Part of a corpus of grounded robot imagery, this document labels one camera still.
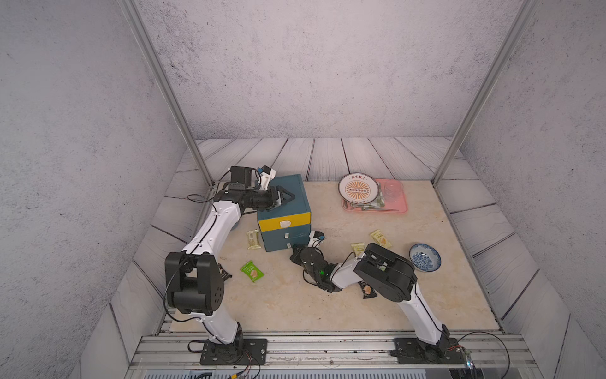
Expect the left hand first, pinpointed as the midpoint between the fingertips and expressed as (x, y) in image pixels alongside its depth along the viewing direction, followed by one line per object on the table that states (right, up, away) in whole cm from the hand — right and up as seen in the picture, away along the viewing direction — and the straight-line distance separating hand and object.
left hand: (293, 199), depth 82 cm
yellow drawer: (-3, -8, 0) cm, 8 cm away
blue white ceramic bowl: (+50, -23, +11) cm, 56 cm away
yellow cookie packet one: (-18, -16, +17) cm, 30 cm away
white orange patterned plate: (+29, +6, +33) cm, 44 cm away
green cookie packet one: (-16, -27, +7) cm, 32 cm away
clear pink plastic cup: (+45, +4, +29) cm, 53 cm away
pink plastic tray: (+38, -2, +29) cm, 48 cm away
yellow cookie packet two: (+34, -16, +17) cm, 41 cm away
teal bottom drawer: (-3, -17, +11) cm, 21 cm away
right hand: (-2, -19, +12) cm, 23 cm away
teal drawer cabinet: (+2, -2, +3) cm, 4 cm away
